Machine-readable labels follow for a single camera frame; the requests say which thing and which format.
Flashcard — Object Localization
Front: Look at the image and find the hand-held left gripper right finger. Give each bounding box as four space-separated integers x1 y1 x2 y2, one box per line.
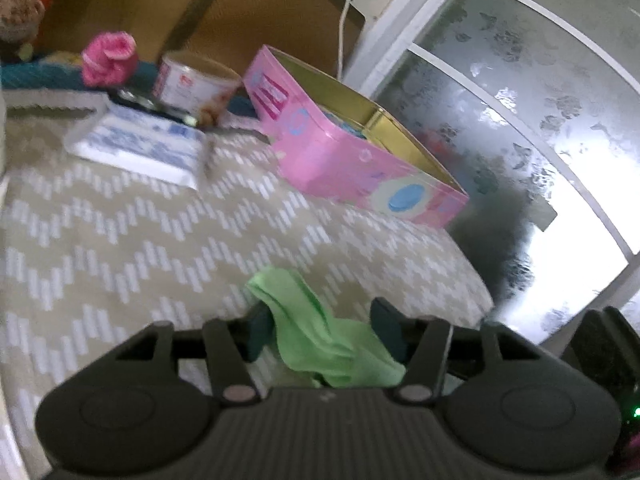
370 297 541 404

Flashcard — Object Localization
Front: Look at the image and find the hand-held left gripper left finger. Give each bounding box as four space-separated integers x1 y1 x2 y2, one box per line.
115 307 274 405

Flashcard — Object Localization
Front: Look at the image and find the green cloth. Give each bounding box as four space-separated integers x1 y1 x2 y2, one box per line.
245 267 407 389

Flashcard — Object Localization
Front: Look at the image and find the pink tin box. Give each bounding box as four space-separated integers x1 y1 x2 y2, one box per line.
242 45 471 229

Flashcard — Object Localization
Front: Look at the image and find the blue plastic pouch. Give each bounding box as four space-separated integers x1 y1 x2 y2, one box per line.
320 105 369 139

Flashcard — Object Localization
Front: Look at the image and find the blue white wipes pack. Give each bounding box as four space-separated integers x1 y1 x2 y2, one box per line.
64 104 217 192

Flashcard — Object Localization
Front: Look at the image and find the pink fuzzy sock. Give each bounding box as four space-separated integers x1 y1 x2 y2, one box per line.
81 32 139 89

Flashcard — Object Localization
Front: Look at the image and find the chevron patterned cloth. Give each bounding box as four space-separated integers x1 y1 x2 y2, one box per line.
0 105 496 480

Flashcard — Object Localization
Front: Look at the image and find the white nut can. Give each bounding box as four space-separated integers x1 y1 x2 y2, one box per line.
152 51 244 129

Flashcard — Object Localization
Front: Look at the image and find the frosted window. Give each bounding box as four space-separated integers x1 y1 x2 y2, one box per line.
345 0 640 351

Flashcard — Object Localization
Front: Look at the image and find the teal textured mat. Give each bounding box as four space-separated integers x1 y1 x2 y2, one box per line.
0 57 261 118

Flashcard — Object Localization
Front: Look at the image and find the red snack box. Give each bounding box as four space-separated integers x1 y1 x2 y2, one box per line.
0 0 57 57

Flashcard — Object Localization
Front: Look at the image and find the white cable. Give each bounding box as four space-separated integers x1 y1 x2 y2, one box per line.
337 0 362 82

